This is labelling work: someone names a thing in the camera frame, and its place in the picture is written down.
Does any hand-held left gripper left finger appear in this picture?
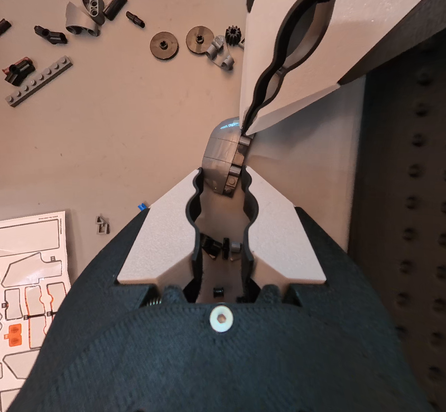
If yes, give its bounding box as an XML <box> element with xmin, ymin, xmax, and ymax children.
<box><xmin>117</xmin><ymin>167</ymin><xmax>208</xmax><ymax>303</ymax></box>

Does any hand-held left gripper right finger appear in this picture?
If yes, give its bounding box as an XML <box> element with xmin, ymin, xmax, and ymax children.
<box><xmin>240</xmin><ymin>167</ymin><xmax>328</xmax><ymax>303</ymax></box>

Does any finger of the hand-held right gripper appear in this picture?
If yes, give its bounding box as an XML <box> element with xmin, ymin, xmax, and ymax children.
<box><xmin>245</xmin><ymin>0</ymin><xmax>446</xmax><ymax>136</ymax></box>
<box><xmin>238</xmin><ymin>0</ymin><xmax>330</xmax><ymax>131</ymax></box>

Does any dark grey domed lego assembly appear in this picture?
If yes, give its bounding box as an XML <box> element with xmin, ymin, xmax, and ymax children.
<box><xmin>202</xmin><ymin>116</ymin><xmax>252</xmax><ymax>197</ymax></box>

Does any black and grey lego linkage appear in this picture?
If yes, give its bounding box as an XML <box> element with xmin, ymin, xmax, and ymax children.
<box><xmin>200</xmin><ymin>234</ymin><xmax>243</xmax><ymax>260</ymax></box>

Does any round grey lego disc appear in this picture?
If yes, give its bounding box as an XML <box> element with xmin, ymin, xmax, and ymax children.
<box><xmin>150</xmin><ymin>31</ymin><xmax>180</xmax><ymax>60</ymax></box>
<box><xmin>186</xmin><ymin>26</ymin><xmax>215</xmax><ymax>55</ymax></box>

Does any black lego tube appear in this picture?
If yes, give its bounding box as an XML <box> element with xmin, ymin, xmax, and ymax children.
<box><xmin>103</xmin><ymin>0</ymin><xmax>128</xmax><ymax>21</ymax></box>

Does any grey triangular lego liftarm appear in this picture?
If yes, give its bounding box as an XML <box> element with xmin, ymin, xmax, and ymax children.
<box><xmin>80</xmin><ymin>0</ymin><xmax>105</xmax><ymax>26</ymax></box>

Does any light grey curved lego panel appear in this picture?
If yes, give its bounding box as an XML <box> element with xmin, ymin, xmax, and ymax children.
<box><xmin>65</xmin><ymin>2</ymin><xmax>102</xmax><ymax>36</ymax></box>

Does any long grey studded lego plate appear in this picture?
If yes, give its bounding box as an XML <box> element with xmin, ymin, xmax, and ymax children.
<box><xmin>5</xmin><ymin>56</ymin><xmax>74</xmax><ymax>107</ymax></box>

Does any black angled lego connector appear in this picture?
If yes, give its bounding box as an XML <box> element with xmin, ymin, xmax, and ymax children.
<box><xmin>34</xmin><ymin>26</ymin><xmax>68</xmax><ymax>45</ymax></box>

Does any black and red lego connector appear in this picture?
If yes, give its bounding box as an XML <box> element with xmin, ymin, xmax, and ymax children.
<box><xmin>2</xmin><ymin>57</ymin><xmax>35</xmax><ymax>86</ymax></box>

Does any sticker sheet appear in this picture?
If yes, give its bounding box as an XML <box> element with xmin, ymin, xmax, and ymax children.
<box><xmin>0</xmin><ymin>210</ymin><xmax>72</xmax><ymax>399</ymax></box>

